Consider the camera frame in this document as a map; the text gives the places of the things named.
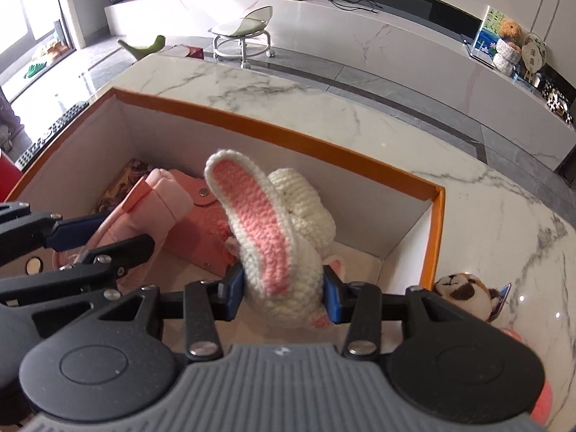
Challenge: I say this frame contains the black white cow figurines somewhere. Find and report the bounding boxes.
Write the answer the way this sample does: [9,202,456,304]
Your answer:
[543,88,573,125]

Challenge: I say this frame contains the orange cardboard box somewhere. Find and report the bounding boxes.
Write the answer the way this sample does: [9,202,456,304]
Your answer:
[10,89,445,329]

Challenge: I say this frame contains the round paper fan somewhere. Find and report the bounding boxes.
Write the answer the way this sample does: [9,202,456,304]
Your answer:
[521,32,547,87]

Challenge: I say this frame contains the pink pouch bag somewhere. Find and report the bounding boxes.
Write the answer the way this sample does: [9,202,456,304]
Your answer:
[52,169,193,294]

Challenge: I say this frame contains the black remote control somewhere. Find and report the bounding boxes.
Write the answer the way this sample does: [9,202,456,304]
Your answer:
[15,100,90,173]

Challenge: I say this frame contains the dark red card box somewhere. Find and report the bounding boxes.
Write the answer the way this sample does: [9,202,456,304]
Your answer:
[93,159,154,213]

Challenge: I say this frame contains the white marble tv cabinet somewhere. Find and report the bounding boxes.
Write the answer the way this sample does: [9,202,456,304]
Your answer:
[104,0,575,169]

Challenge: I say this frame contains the small white swivel stool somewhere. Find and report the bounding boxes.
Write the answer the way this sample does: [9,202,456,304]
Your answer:
[210,5,275,69]

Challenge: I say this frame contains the white crochet bunny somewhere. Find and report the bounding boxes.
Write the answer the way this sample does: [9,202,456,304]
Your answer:
[204,150,338,329]

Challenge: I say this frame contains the green bird figurine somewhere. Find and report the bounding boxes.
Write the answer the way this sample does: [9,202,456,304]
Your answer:
[118,35,166,60]

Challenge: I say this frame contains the brown dog plush doll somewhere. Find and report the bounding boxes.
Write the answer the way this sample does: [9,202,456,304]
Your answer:
[432,272,512,323]

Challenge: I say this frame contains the teddy bear in pot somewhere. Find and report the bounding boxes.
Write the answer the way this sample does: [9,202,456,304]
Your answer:
[493,18,522,76]

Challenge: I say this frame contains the blue landscape painting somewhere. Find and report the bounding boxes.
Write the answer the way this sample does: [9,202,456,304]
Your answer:
[468,6,506,68]

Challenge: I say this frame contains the pink leather card wallet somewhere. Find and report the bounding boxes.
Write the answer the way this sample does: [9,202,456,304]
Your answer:
[164,169,236,277]

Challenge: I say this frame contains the pink fluffy peach plush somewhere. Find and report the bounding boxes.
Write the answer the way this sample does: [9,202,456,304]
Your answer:
[499,327,554,427]

